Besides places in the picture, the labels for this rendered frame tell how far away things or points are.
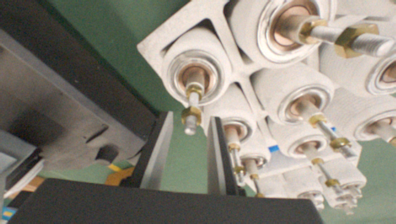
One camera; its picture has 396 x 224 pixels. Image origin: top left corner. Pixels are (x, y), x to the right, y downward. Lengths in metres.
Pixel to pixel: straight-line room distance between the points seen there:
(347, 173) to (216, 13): 0.57
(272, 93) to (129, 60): 0.41
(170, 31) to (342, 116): 0.35
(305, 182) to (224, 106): 0.44
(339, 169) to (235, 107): 0.46
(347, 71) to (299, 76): 0.07
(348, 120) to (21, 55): 0.62
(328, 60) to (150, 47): 0.30
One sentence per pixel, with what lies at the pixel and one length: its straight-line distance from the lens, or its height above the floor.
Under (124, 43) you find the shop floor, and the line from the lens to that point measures 0.48.
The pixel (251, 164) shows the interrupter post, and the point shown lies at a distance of 0.32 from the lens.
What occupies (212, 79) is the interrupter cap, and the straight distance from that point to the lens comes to 0.17.
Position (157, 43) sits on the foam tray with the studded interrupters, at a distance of 0.24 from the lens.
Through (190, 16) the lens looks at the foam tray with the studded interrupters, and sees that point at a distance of 0.23.
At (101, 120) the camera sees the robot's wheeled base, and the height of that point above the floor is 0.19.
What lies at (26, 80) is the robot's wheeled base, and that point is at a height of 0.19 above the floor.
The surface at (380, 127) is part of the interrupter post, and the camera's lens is 0.37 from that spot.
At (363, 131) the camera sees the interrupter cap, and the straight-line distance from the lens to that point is 0.37.
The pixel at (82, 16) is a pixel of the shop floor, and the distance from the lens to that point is 0.52.
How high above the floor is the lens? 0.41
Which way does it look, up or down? 51 degrees down
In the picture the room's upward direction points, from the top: 177 degrees counter-clockwise
